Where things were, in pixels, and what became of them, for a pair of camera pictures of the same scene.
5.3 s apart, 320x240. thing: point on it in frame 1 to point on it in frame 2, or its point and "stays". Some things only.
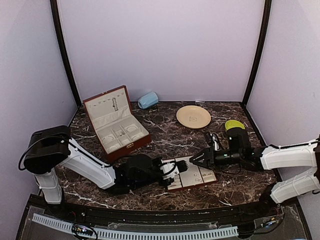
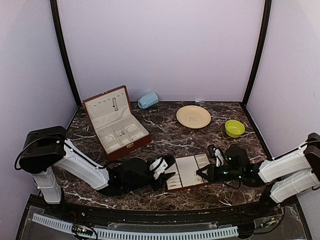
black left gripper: x=156 y=161 stays
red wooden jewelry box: x=120 y=131 stays
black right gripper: x=209 y=157 to x=211 y=175
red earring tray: x=190 y=174 stays
